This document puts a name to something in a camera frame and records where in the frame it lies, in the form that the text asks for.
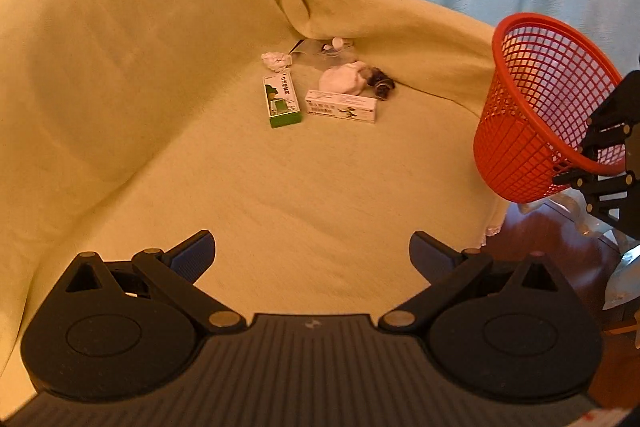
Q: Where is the red plastic mesh basket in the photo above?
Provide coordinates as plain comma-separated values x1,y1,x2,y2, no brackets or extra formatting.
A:
473,13,622,204

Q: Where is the long white ointment box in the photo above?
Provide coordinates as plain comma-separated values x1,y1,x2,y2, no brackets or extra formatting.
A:
305,90,378,124

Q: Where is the green white medicine box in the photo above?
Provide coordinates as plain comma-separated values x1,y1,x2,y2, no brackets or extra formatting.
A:
262,72,302,129

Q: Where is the yellow-green blanket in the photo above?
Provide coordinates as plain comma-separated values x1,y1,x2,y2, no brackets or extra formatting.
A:
1,0,506,411

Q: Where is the brown striped sock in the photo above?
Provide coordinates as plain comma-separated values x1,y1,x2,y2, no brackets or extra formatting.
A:
366,67,396,101

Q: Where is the crumpled white paper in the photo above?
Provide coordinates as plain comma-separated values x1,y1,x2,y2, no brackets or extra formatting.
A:
260,52,293,72

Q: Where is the clear plastic bag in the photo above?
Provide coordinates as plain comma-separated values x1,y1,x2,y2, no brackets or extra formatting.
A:
290,37,358,69

